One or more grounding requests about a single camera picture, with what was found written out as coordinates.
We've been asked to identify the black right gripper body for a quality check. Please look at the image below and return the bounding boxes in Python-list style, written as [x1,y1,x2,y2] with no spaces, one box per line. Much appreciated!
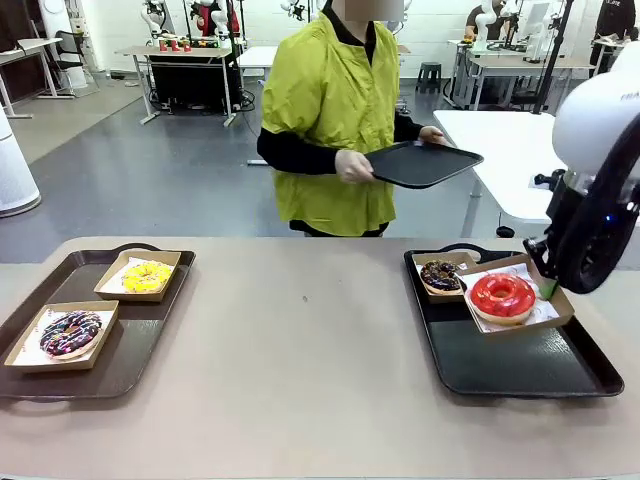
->
[543,171,639,274]

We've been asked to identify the red glazed donut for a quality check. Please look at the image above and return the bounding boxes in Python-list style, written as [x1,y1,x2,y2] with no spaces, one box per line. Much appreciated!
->
[470,273,538,327]

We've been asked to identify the brown cardboard tray box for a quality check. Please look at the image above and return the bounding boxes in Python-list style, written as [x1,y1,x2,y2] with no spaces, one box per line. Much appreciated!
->
[93,248,182,305]
[458,253,576,344]
[412,251,482,305]
[3,299,120,374]

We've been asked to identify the dark chocolate glazed donut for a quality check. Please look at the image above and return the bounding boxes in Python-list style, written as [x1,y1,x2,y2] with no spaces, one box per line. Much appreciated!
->
[419,259,468,296]

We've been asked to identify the black serving tray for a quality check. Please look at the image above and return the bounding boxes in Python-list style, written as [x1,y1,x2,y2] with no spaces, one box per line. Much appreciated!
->
[364,140,485,191]

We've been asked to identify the yellow sprinkled donut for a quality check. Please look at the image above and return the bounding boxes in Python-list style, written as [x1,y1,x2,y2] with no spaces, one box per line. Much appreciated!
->
[121,260,175,295]

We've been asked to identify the chocolate donut colourful sprinkles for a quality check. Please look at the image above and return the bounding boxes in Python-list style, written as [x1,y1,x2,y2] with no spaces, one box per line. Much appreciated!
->
[39,309,105,361]

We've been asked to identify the person's right forearm black sleeve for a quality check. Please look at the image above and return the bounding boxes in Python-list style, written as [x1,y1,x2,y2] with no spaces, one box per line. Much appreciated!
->
[256,127,346,177]

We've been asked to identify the person's left forearm black sleeve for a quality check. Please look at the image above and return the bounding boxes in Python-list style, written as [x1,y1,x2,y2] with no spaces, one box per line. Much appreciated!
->
[394,110,427,147]

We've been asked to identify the brown plastic tray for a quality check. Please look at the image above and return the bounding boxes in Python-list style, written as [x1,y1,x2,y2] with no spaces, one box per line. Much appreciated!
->
[0,243,197,402]

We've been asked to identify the person's left hand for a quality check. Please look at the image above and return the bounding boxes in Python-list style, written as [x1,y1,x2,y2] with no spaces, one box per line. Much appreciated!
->
[418,125,448,149]

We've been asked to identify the person's right hand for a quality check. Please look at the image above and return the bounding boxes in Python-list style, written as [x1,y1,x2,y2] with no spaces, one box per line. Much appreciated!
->
[334,148,376,186]

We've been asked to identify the white printed paper liner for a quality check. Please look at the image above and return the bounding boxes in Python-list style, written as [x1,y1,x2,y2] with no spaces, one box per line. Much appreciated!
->
[467,264,561,335]
[107,255,177,297]
[10,305,114,367]

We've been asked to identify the large white table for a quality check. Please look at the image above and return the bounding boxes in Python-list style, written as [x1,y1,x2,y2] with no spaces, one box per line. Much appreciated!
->
[432,109,572,239]

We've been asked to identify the grey lab table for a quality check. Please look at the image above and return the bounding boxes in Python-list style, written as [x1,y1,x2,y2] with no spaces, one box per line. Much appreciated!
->
[466,52,597,109]

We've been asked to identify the black tripod pole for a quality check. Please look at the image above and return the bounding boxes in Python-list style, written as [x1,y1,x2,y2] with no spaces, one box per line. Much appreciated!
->
[531,0,575,116]

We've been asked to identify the person in black sweater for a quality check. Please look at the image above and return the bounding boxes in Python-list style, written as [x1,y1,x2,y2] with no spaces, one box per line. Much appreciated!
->
[589,0,640,77]

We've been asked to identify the grey plastic stool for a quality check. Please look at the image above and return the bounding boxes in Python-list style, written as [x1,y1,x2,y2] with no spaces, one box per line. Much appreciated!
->
[415,61,447,94]

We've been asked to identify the person in brown top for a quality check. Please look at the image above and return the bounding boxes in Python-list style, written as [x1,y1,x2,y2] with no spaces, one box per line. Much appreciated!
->
[464,0,507,42]

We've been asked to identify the person in lime jacket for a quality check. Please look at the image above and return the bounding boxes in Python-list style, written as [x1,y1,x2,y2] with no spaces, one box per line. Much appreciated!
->
[256,0,449,239]

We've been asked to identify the white height adjustable desk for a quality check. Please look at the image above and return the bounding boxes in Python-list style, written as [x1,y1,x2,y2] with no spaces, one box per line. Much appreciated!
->
[237,45,280,77]

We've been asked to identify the person in red top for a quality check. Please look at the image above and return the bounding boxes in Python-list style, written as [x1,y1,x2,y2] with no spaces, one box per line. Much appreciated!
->
[192,0,242,37]

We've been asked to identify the wooden top table white legs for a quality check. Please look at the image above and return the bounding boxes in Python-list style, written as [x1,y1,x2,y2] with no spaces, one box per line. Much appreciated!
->
[114,45,247,127]

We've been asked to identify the black office chair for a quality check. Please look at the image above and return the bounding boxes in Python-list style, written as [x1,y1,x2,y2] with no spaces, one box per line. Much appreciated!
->
[52,29,101,99]

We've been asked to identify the white air purifier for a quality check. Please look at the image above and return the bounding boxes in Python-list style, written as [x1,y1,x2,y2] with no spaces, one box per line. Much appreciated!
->
[0,106,43,218]

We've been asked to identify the grey side table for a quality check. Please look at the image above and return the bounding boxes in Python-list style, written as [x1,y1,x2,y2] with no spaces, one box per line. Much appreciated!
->
[0,37,64,119]

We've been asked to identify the right wrist camera unit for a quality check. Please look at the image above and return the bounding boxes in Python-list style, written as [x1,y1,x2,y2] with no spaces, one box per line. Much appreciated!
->
[532,169,567,197]

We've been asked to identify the black sleeved right arm cable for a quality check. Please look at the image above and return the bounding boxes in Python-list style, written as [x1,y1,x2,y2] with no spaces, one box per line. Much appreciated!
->
[563,113,640,296]

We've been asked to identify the black plastic tray with handles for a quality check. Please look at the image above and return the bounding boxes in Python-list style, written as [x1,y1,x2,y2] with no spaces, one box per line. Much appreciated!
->
[403,243,626,399]

